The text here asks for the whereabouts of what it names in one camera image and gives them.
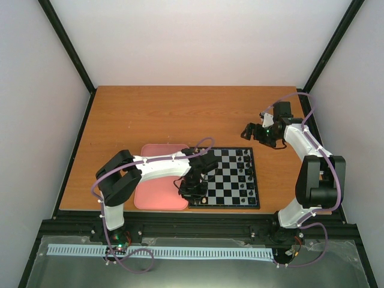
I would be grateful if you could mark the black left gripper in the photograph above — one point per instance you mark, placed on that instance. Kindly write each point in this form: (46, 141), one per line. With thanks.
(196, 197)

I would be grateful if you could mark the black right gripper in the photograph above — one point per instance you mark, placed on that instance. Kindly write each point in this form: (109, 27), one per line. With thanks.
(249, 129)

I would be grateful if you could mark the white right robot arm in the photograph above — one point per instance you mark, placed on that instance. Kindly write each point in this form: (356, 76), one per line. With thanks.
(321, 179)

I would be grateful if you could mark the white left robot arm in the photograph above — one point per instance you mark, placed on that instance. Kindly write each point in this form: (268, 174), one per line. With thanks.
(118, 179)

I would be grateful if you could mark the pink plastic tray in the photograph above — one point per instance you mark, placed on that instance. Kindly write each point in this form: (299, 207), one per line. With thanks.
(159, 194)

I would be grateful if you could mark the black and grey chessboard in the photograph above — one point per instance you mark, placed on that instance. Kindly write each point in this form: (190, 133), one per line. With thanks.
(223, 183)

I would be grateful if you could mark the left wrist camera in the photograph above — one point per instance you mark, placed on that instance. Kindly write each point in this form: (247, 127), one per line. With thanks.
(208, 162)

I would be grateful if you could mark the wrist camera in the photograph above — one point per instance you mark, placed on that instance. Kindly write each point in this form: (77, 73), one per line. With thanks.
(278, 110)
(208, 162)

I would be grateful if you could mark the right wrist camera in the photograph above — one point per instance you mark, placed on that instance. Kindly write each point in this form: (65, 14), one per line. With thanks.
(278, 110)

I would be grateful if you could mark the light blue cable duct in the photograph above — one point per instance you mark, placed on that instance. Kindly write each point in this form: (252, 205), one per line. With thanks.
(168, 253)

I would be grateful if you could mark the black aluminium frame rail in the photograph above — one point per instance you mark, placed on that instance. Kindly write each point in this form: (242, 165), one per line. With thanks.
(257, 229)

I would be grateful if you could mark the right black frame post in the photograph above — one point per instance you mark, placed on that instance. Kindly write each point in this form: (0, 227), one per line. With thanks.
(345, 22)

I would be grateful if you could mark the black frame post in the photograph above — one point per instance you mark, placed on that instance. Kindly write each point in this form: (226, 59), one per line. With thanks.
(345, 22)
(67, 44)

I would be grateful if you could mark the left black frame post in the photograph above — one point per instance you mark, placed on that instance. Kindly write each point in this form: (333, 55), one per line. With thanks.
(67, 44)

